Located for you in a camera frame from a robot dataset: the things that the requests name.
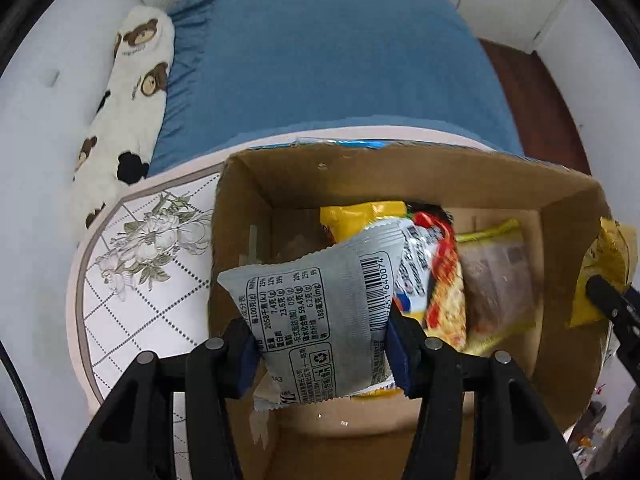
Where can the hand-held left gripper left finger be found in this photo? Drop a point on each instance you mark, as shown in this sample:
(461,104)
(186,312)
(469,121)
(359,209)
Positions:
(245,360)

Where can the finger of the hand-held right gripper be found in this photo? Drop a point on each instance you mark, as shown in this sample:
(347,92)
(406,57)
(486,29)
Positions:
(607,295)

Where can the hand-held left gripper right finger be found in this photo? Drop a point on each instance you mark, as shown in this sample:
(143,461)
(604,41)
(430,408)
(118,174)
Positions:
(400,355)

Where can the mustard yellow snack packet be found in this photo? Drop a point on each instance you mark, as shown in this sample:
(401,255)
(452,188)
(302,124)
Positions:
(607,250)

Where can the grey snack packet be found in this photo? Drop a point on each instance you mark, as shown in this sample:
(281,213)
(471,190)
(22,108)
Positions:
(320,310)

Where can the brown cardboard box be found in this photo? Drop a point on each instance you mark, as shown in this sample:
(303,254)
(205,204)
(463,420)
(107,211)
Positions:
(400,175)

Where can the red and yellow noodle packet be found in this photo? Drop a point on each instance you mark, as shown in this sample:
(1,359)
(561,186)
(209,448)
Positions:
(447,300)

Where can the white and blue snack packet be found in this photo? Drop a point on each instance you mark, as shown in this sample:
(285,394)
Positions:
(417,270)

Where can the yellow-green edged snack packet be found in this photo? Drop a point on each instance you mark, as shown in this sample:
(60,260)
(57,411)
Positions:
(500,280)

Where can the floral tablecloth table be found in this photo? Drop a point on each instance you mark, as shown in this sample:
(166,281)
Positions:
(140,285)

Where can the crumpled plastic bag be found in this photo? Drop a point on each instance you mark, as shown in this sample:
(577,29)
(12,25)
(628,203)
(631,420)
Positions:
(595,425)

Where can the bright yellow snack packet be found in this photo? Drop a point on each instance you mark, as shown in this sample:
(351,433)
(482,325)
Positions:
(350,220)

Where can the bear print long pillow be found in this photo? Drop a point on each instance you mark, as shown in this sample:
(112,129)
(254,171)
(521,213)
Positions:
(130,110)

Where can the blue bed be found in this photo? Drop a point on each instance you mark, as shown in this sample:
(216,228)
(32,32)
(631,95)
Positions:
(325,60)

